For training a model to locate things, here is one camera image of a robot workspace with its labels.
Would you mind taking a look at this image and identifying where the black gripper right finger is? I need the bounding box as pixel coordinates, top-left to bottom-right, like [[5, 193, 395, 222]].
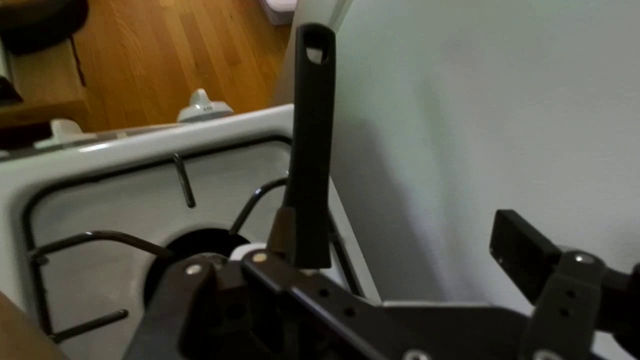
[[488, 207, 640, 360]]

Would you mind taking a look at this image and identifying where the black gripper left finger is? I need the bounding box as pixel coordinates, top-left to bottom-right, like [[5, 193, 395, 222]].
[[122, 206, 401, 360]]

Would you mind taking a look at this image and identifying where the black stove burner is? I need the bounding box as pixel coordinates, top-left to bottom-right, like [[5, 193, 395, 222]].
[[142, 226, 253, 310]]

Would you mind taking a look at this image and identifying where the black stove grate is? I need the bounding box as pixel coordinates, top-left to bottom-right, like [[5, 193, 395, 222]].
[[21, 136, 366, 346]]

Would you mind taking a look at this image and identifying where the white gas stove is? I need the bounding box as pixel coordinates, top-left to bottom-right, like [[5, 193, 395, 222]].
[[0, 101, 385, 360]]

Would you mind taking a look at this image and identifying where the white refrigerator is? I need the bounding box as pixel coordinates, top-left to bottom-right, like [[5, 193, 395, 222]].
[[274, 0, 640, 315]]

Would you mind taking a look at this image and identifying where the white stove knob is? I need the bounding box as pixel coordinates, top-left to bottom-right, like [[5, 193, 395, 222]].
[[176, 88, 235, 124], [31, 117, 100, 152]]

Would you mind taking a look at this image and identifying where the white plastic bin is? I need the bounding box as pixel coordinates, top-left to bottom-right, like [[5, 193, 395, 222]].
[[263, 0, 299, 26]]

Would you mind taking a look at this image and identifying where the black rounded object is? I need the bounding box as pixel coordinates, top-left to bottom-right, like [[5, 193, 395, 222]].
[[0, 0, 90, 56]]

